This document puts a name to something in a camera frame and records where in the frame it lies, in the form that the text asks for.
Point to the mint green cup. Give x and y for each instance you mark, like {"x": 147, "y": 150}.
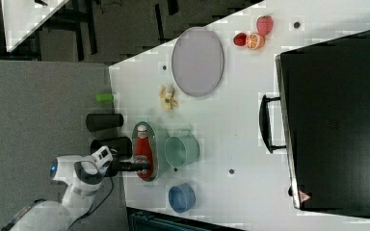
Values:
{"x": 181, "y": 149}

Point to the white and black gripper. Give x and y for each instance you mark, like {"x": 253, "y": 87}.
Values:
{"x": 106, "y": 163}

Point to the plush orange slice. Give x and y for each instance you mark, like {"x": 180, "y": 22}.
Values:
{"x": 255, "y": 41}

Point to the grey-green oval strainer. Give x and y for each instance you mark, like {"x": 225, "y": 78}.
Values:
{"x": 157, "y": 138}

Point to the blue bowl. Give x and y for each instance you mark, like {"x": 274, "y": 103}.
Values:
{"x": 182, "y": 198}

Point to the yellow plush banana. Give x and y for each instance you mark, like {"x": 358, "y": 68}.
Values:
{"x": 166, "y": 95}

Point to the green cylinder peg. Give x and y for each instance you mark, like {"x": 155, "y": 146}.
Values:
{"x": 107, "y": 97}

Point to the black toaster oven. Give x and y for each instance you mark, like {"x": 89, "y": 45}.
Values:
{"x": 324, "y": 95}

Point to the red plush ketchup bottle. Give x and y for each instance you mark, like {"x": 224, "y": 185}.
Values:
{"x": 143, "y": 152}

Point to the pink plush strawberry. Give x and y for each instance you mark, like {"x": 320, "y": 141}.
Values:
{"x": 264, "y": 25}

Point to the lilac round plate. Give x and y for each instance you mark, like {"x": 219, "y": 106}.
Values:
{"x": 197, "y": 62}

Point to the red plush fruit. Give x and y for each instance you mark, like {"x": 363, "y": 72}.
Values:
{"x": 240, "y": 39}

